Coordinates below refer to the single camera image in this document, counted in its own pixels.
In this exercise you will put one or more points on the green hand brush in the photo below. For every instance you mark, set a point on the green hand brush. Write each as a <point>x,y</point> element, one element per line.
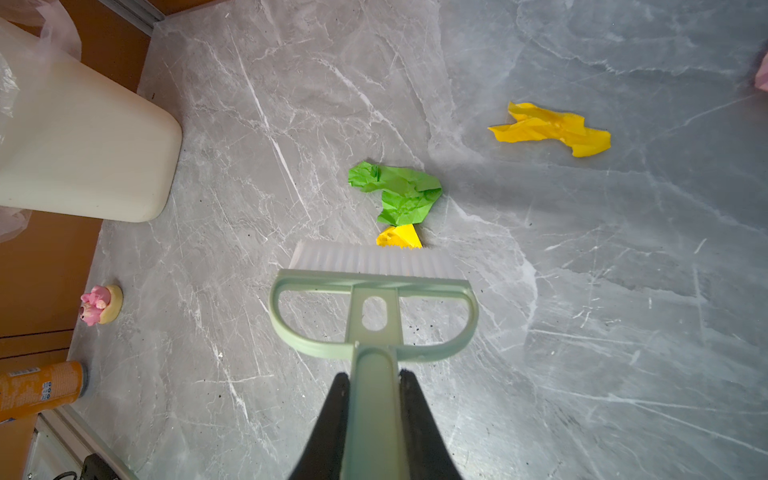
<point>376,280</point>

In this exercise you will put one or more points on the small yellow paper scrap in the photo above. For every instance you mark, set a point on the small yellow paper scrap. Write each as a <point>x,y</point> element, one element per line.
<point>532,123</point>

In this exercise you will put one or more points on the pink toy donut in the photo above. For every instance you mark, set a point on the pink toy donut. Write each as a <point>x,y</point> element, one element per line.
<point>101,305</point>

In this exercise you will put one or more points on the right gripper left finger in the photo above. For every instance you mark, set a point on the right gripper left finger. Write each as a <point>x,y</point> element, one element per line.
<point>323,454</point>

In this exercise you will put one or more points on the green paper scrap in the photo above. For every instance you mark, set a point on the green paper scrap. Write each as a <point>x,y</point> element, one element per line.
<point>407,195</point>

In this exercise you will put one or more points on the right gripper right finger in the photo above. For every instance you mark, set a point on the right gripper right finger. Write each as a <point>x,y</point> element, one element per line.
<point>427,455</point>

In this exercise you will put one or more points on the cream trash bin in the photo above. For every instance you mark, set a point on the cream trash bin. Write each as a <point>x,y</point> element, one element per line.
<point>124,155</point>

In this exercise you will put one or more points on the pink paper scrap far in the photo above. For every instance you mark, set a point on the pink paper scrap far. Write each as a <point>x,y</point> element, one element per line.
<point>761,76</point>

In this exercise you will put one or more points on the clear plastic bin liner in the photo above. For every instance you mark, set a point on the clear plastic bin liner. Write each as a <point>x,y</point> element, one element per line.
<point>40,49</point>

